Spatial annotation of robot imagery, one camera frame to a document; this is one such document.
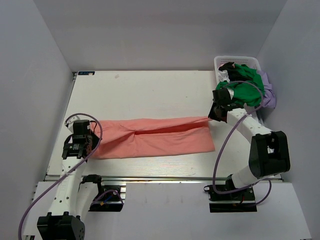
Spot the lavender t shirt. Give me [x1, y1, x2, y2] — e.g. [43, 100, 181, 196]
[257, 70, 277, 109]

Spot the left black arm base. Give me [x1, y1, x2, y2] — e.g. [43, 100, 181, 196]
[81, 174, 125, 212]

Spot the salmon pink t shirt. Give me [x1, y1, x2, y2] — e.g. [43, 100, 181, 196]
[93, 116, 215, 160]

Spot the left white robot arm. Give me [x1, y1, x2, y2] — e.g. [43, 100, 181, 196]
[37, 118, 106, 240]

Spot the black t shirt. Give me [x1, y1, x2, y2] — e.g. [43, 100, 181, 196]
[218, 62, 253, 82]

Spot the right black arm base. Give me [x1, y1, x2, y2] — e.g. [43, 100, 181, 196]
[203, 184, 257, 213]

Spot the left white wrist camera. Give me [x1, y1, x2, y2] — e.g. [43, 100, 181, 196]
[64, 119, 74, 130]

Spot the white t shirt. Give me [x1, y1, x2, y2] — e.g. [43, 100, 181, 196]
[216, 70, 230, 83]

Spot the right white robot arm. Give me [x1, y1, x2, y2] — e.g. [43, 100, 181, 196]
[208, 88, 291, 200]

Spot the blue table label sticker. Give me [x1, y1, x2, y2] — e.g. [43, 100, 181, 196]
[77, 71, 95, 76]

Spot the green t shirt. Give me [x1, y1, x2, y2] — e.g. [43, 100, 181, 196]
[216, 63, 265, 107]

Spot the white plastic laundry basket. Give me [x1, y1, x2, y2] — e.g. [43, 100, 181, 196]
[214, 55, 262, 81]

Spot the aluminium table edge rail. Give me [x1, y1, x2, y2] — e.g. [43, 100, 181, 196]
[44, 175, 283, 184]

